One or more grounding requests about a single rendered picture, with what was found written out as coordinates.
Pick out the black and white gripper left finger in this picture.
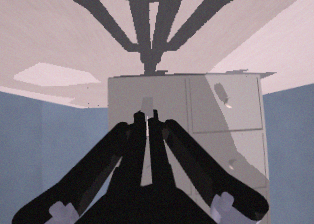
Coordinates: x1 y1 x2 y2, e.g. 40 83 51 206
12 97 148 224

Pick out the white chest of drawers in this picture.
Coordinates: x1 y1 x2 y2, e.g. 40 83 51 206
108 74 271 224

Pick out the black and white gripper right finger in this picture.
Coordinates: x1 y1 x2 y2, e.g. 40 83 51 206
147 97 269 224

